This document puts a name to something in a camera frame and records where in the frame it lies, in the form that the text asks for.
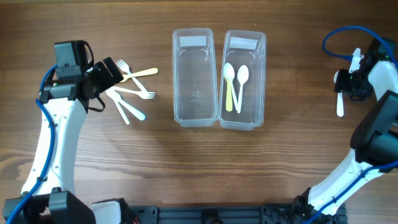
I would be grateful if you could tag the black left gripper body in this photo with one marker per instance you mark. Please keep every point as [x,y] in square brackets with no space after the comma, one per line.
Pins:
[101,73]

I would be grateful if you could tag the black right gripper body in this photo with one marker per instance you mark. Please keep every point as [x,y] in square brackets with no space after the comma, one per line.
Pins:
[343,83]

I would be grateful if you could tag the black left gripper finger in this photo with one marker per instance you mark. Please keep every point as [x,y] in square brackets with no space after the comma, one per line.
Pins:
[101,75]
[113,69]

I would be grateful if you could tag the yellow plastic fork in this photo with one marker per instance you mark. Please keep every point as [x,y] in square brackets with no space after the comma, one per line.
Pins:
[151,71]

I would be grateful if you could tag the white fork long handle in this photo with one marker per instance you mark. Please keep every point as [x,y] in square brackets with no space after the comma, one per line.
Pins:
[124,67]

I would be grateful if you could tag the white plastic fork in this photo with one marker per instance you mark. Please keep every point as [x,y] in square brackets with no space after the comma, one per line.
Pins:
[111,93]

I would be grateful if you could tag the white plastic spoon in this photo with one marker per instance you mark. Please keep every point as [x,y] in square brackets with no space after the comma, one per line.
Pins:
[243,75]
[229,71]
[339,105]

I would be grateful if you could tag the cream plastic fork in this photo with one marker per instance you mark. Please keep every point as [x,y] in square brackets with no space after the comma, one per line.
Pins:
[141,94]

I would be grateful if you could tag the light blue plastic fork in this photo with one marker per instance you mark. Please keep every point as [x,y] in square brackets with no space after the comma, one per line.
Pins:
[138,114]

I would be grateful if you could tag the yellow plastic spoon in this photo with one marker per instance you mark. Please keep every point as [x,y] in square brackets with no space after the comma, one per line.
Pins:
[229,98]

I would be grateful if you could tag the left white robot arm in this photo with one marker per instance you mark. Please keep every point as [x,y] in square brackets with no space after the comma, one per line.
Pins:
[48,196]

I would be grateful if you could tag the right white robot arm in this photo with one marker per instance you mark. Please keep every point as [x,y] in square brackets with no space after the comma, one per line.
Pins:
[373,145]

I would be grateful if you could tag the left clear plastic container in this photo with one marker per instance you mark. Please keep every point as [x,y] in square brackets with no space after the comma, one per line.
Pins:
[194,77]

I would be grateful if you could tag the clear plastic container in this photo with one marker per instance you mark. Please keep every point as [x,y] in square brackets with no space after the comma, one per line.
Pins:
[242,47]
[194,77]

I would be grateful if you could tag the right clear plastic container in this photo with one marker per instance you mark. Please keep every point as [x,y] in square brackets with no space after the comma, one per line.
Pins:
[242,47]

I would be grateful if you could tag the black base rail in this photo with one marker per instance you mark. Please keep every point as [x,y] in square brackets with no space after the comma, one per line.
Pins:
[280,213]

